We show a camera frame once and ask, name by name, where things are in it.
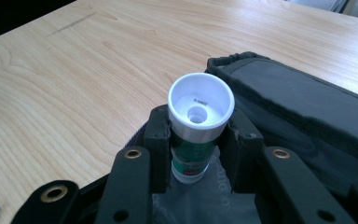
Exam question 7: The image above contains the white green glue stick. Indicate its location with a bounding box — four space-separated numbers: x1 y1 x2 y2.
167 72 236 185

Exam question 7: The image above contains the dark grey pencil case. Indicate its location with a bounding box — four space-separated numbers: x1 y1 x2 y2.
125 50 358 224

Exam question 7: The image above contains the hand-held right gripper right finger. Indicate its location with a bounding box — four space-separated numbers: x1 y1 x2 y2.
218 107 266 194

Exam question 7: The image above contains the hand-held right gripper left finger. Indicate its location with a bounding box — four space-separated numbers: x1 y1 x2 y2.
143 104 172 194

